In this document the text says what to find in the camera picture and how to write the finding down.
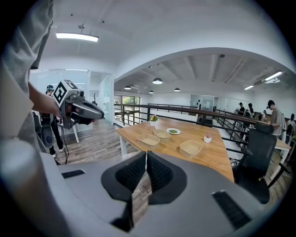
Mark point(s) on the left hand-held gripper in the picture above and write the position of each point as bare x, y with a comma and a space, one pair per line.
60, 92

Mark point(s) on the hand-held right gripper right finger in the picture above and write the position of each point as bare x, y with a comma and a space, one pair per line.
166, 178

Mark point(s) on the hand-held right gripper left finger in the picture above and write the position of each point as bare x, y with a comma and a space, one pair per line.
129, 176

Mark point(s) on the person's left forearm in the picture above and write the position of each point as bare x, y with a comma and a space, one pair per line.
44, 101

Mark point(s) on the person's left hand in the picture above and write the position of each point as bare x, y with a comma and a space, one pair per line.
66, 111

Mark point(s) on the white display stand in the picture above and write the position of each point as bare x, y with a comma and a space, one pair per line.
74, 133

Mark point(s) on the large window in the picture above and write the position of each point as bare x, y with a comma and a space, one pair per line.
129, 101

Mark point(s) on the white plate of green beans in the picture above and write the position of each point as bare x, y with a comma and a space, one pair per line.
173, 131

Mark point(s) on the pink succulent in white pot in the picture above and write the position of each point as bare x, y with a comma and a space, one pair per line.
207, 139

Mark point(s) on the orange flowers in white pot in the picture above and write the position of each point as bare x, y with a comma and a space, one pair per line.
153, 119

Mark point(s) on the long ceiling light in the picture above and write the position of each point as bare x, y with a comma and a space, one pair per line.
273, 76
77, 37
249, 87

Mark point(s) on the black office chair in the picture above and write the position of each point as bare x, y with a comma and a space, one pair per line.
259, 152

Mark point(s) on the person's grey shirt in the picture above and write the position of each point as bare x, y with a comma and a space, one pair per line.
25, 41

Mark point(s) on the wooden desk with white legs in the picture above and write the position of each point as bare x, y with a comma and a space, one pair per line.
283, 143

